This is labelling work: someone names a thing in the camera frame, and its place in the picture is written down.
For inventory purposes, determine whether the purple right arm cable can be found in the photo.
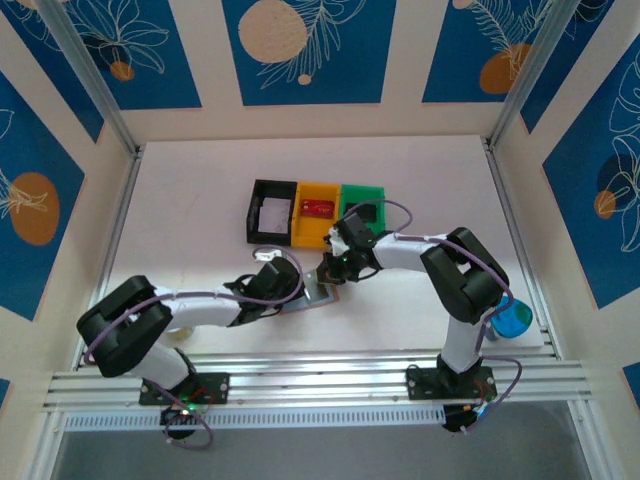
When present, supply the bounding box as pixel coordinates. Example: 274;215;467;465
342;199;524;436

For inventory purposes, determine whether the yellow plastic bin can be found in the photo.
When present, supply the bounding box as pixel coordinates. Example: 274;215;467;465
291;180;345;250

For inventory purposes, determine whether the aluminium table edge rail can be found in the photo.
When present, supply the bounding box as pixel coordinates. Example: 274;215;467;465
72;147;146;371
483;139;561;359

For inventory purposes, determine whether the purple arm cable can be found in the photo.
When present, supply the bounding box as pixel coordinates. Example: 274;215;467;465
82;244;305;450
342;199;524;436

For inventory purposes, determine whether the black card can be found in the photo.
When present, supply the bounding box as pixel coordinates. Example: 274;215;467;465
345;202;380;226

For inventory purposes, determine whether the black controller board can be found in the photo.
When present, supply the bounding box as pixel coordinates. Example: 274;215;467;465
159;403;199;441
442;402;494;434

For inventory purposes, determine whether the red VIP card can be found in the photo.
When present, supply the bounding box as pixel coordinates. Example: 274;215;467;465
299;198;336;220

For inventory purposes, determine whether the aluminium mounting beam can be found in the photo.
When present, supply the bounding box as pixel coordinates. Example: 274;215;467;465
42;355;594;407

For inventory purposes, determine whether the blue floral wall poster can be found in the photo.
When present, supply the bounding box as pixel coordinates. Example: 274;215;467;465
542;34;640;311
422;0;561;105
64;0;204;111
519;0;616;135
222;0;397;107
0;0;106;145
0;69;86;321

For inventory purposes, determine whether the green plastic bin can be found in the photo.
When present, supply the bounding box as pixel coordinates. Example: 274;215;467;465
338;183;387;236

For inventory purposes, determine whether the white slotted cable duct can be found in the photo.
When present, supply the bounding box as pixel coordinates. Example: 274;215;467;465
63;404;447;432

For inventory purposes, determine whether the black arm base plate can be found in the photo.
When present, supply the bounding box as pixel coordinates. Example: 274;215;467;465
138;372;231;406
405;364;497;401

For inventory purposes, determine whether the blue plastic bowl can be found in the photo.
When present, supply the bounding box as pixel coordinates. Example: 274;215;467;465
489;294;532;341

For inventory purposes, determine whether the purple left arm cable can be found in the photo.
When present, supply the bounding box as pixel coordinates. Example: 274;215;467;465
82;244;305;450

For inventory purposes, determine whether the black plastic bin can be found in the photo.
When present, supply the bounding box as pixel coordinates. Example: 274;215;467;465
245;178;300;247

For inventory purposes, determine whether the aluminium frame post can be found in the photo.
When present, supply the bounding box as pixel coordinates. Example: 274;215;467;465
35;0;144;156
484;0;584;151

